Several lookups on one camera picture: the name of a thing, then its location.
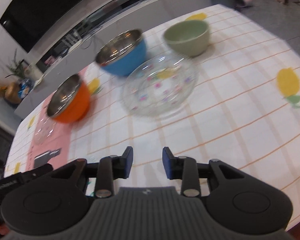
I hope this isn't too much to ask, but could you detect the left potted grass plant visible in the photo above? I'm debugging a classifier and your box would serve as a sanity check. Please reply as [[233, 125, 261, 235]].
[[5, 49, 26, 80]]

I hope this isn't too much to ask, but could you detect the orange steel bowl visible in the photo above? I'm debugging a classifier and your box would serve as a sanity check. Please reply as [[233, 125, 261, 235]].
[[46, 74, 90, 124]]

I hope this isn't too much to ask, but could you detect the black wall television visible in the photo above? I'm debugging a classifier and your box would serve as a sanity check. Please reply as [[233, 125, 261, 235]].
[[0, 0, 82, 52]]

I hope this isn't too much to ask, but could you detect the small clear glass bowl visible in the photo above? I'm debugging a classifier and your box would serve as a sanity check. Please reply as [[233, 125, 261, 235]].
[[33, 117, 56, 145]]

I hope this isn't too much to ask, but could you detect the clear glass flower bowl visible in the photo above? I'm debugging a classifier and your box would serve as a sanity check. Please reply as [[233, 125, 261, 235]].
[[122, 53, 198, 117]]

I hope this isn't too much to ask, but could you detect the blue steel bowl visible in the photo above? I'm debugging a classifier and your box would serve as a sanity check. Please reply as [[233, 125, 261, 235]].
[[95, 29, 147, 76]]

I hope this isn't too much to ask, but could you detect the white wifi router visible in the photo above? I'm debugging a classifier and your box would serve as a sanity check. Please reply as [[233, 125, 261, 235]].
[[62, 30, 83, 54]]

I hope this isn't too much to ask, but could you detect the pink restaurant placemat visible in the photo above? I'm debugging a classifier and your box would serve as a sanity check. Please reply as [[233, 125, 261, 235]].
[[25, 65, 96, 172]]

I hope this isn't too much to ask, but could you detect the green ceramic bowl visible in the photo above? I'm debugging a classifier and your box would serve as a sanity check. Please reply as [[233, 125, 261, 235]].
[[163, 20, 210, 57]]

